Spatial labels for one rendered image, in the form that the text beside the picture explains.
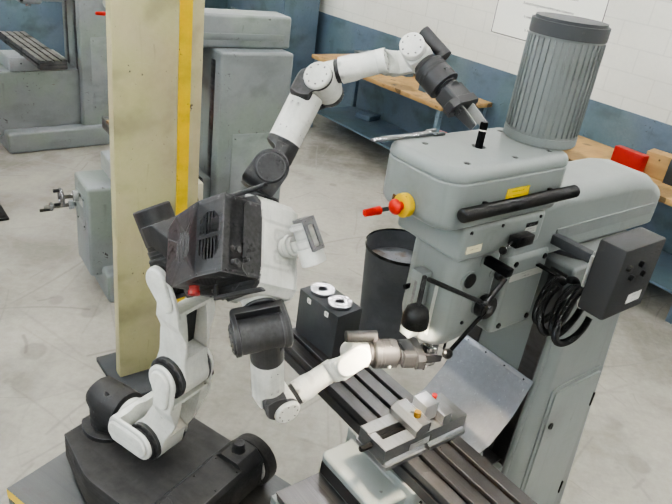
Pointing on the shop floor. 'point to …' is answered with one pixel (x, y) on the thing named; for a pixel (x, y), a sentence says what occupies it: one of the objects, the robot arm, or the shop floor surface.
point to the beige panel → (148, 155)
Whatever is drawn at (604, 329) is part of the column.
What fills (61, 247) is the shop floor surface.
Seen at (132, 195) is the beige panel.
